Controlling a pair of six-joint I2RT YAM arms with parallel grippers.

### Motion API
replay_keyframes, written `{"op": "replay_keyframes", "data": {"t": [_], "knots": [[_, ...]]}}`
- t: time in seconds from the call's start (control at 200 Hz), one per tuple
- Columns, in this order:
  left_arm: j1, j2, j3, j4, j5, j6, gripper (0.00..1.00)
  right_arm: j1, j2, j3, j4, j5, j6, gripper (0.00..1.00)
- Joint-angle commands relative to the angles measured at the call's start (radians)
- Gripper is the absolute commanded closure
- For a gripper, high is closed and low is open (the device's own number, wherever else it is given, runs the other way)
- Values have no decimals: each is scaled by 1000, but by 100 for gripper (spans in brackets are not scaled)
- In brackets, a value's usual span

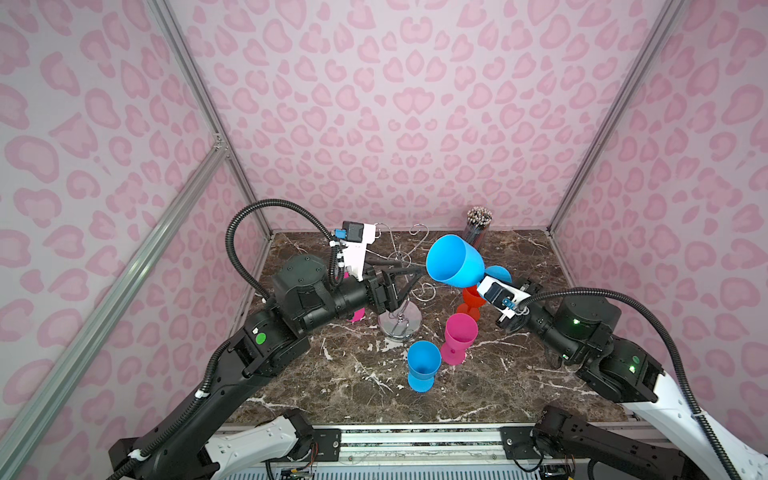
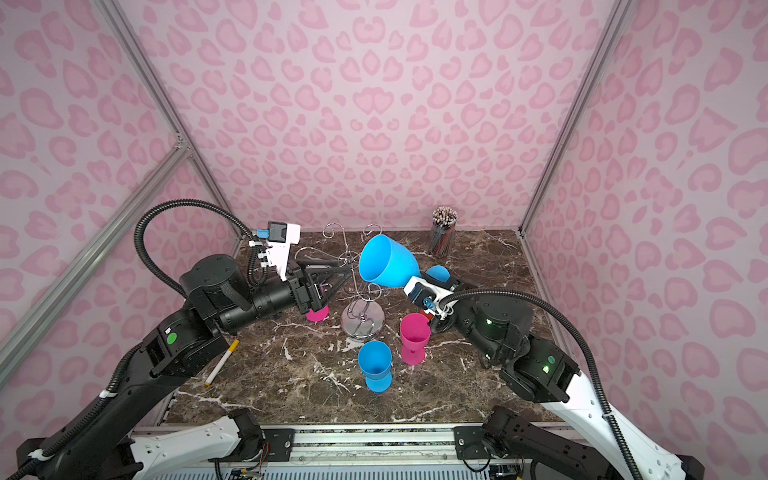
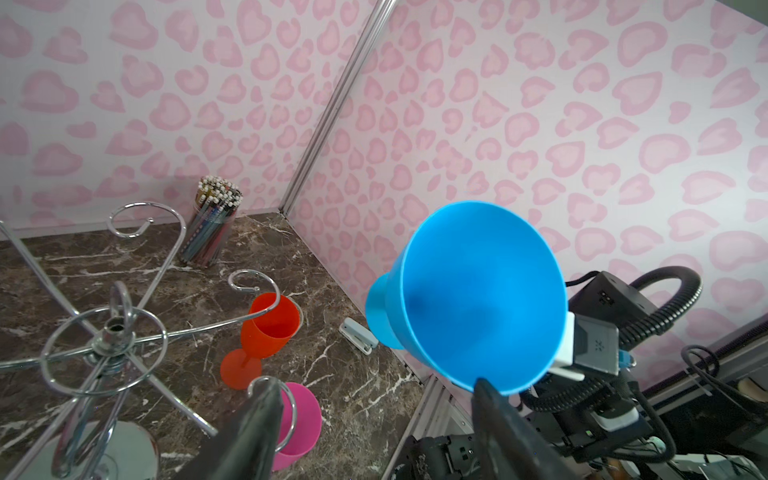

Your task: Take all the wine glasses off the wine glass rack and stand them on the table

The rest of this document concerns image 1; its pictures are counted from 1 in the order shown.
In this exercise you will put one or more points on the aluminium frame bar left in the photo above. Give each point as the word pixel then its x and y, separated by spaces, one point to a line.
pixel 38 414

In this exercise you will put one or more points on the magenta wine glass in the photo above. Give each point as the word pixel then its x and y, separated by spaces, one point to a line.
pixel 460 333
pixel 358 315

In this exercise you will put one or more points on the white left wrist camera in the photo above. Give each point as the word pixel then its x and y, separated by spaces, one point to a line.
pixel 352 241

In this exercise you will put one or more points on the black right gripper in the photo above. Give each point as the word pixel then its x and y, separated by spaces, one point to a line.
pixel 532 286

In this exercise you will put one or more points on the aluminium frame post right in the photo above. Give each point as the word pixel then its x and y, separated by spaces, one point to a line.
pixel 663 27

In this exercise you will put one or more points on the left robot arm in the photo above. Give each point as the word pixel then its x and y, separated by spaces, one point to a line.
pixel 183 445

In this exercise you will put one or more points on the red wine glass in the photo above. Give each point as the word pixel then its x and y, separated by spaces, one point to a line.
pixel 471 303

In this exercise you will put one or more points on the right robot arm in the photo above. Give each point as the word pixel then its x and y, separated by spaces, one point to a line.
pixel 578 324

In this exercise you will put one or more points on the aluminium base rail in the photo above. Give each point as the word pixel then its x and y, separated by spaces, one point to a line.
pixel 560 438

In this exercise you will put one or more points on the chrome wire wine glass rack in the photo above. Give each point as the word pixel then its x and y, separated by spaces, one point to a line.
pixel 403 323

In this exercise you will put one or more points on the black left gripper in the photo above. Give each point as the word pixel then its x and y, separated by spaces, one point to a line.
pixel 389 298

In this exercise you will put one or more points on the blue wine glass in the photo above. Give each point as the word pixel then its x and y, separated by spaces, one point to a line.
pixel 424 361
pixel 454 262

